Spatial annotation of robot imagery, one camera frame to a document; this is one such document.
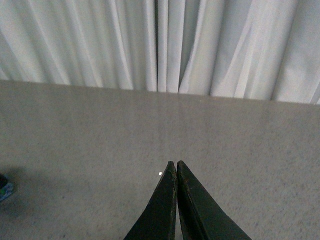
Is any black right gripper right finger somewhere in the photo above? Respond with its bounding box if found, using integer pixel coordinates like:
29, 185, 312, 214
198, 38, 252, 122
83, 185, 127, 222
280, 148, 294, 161
177, 160, 250, 240

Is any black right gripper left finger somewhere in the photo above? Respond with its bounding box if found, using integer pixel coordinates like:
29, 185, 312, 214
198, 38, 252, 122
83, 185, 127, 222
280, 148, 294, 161
124, 161, 178, 240

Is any blue green printed object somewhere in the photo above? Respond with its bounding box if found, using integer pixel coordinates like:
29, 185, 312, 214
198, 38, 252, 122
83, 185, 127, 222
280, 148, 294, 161
0, 174, 14, 202

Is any white pleated curtain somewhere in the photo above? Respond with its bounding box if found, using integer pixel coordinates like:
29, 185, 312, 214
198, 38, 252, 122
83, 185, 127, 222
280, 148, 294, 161
0, 0, 320, 105

